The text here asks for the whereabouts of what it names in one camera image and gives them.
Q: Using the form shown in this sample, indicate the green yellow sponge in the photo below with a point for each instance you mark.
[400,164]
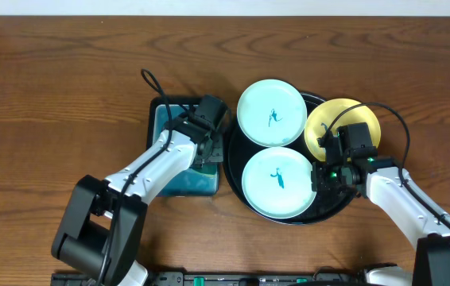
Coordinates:
[209,169]

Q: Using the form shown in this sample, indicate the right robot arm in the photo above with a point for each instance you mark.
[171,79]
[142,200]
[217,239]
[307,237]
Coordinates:
[424,223]

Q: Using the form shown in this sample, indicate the white plate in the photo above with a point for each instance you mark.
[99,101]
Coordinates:
[271,113]
[277,183]

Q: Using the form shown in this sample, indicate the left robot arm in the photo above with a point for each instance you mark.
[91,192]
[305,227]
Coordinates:
[102,225]

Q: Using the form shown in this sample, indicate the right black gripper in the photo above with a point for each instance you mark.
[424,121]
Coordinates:
[318,178]

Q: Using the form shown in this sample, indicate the rectangular black water tray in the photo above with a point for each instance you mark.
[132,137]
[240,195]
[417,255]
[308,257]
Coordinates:
[188,182]

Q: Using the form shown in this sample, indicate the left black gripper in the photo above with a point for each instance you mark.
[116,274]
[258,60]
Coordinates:
[212,153]

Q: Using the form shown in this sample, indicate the yellow plate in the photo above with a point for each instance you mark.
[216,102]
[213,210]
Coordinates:
[322,116]

